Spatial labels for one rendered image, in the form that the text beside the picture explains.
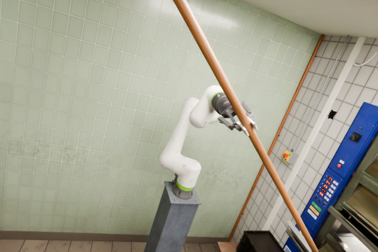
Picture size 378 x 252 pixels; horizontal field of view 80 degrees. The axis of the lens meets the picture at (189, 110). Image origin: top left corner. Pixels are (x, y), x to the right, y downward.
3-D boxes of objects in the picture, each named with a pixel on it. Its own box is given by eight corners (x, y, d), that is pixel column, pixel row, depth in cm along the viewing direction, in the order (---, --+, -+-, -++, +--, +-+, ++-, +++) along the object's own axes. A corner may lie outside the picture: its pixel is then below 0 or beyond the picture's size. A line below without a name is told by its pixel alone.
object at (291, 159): (287, 158, 220) (291, 149, 217) (293, 164, 211) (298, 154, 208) (280, 157, 217) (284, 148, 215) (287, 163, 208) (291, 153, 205)
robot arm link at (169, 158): (160, 163, 163) (188, 96, 167) (179, 173, 159) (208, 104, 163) (153, 165, 150) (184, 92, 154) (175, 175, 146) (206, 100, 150)
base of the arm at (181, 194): (166, 174, 170) (169, 167, 168) (184, 176, 176) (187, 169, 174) (175, 199, 147) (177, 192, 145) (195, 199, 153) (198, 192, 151)
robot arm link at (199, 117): (208, 102, 143) (223, 112, 141) (198, 116, 145) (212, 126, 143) (194, 101, 108) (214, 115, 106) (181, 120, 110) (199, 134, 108)
